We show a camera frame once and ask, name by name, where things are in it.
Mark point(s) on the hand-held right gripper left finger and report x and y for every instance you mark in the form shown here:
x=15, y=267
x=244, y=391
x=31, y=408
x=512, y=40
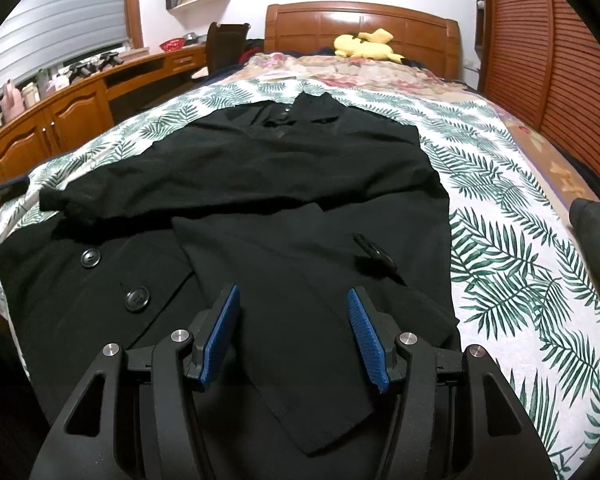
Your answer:
x=220, y=340

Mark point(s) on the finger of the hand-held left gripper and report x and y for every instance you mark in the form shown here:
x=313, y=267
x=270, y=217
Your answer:
x=2, y=196

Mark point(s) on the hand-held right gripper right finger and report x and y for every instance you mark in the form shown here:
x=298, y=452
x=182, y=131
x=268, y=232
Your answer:
x=367, y=340

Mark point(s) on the black button coat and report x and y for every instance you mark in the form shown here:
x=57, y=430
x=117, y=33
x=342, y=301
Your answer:
x=280, y=185

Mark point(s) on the white bottle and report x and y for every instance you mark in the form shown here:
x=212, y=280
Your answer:
x=31, y=96

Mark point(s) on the wooden desk cabinet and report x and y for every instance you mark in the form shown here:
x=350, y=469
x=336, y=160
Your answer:
x=75, y=110

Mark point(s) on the black tripod device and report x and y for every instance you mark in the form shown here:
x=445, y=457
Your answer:
x=111, y=58
x=80, y=67

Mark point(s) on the leaf-print bed sheet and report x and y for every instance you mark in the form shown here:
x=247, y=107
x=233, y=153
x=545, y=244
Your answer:
x=505, y=240

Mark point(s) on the grey window blind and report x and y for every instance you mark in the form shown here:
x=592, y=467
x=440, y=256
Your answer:
x=55, y=25

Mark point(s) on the red basket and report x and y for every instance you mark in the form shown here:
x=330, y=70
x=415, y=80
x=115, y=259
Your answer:
x=172, y=45

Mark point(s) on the grey bowl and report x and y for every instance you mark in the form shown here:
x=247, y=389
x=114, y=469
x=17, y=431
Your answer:
x=191, y=38

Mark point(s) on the grey folded cloth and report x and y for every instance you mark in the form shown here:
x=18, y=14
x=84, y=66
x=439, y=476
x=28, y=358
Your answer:
x=595, y=220

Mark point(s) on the floral blanket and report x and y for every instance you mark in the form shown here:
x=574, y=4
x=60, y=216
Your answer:
x=380, y=72

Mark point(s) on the dark wooden chair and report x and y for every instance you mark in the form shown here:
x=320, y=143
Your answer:
x=225, y=40

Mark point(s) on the yellow plush toy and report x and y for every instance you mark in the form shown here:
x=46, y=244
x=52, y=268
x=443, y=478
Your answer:
x=352, y=45

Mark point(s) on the wooden bed headboard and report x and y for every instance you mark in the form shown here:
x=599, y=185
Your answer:
x=305, y=30

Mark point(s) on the wooden louvred wardrobe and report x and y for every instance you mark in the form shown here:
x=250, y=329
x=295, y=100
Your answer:
x=555, y=60

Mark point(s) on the wooden window frame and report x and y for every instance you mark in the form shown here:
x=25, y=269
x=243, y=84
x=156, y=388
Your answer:
x=132, y=10

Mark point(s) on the white wall socket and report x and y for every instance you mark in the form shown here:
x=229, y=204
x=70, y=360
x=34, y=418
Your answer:
x=471, y=65

